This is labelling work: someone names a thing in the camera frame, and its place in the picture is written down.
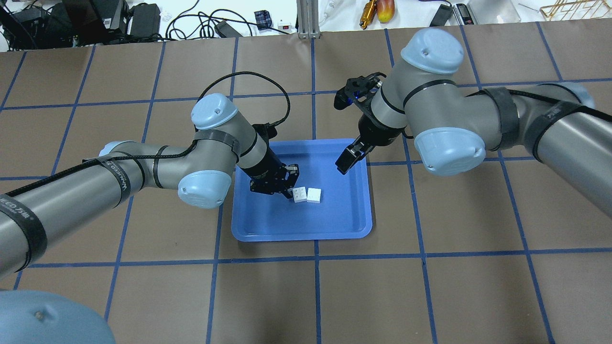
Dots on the black power adapter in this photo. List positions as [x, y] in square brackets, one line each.
[442, 15]

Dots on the gold metal tool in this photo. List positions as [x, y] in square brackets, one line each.
[367, 14]

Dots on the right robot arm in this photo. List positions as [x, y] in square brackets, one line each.
[556, 123]

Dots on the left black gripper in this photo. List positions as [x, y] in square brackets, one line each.
[262, 170]

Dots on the gold wire rack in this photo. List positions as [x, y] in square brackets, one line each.
[566, 10]

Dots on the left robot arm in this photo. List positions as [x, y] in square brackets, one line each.
[34, 216]

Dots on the clear plastic container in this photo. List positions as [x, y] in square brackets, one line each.
[493, 11]

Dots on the aluminium frame post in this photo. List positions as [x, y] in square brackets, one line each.
[308, 19]

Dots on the red yellow mango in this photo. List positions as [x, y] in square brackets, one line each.
[385, 10]

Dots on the blue plastic tray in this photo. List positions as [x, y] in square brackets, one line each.
[343, 212]

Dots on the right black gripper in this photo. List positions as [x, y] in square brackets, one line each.
[374, 134]

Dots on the white block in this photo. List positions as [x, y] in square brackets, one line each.
[299, 194]
[314, 195]

